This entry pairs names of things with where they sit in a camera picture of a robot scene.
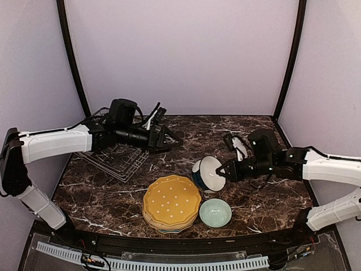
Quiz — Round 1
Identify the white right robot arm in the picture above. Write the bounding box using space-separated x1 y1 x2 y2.
216 146 360 245

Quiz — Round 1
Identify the chrome wire dish rack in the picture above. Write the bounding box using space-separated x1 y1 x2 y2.
74 107 150 182

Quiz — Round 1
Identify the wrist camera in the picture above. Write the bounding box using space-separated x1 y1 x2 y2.
222 129 281 161
108 98 167 132

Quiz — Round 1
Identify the navy and white bowl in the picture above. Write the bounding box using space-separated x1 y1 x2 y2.
191 156 226 193

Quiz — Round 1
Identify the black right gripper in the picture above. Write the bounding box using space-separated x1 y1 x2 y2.
216 155 275 182

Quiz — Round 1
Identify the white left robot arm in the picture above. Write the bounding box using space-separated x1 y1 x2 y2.
1 121 183 246

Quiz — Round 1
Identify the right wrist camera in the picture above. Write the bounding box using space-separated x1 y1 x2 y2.
222 129 281 161

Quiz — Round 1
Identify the blue polka dot plate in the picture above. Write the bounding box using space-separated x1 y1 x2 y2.
157 229 183 234

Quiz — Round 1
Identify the black frame post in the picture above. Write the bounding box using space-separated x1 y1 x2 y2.
56 0 91 117
272 0 307 123

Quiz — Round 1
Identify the black right frame post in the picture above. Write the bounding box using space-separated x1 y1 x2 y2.
272 0 307 123

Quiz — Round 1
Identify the cream ceramic plate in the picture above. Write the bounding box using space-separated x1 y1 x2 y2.
142 204 199 232

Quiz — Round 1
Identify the black front rail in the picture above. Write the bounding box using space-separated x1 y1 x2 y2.
19 220 350 270

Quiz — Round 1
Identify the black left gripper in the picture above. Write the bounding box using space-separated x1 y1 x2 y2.
116 124 183 155

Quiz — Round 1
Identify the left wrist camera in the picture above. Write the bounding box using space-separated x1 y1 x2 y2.
108 98 167 132

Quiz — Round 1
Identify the white slotted cable duct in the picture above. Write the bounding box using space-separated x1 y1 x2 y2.
36 241 270 271

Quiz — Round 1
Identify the black left frame post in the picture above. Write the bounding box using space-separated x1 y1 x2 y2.
56 0 91 117

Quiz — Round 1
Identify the pale green striped bowl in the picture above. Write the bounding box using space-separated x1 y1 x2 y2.
199 198 232 228

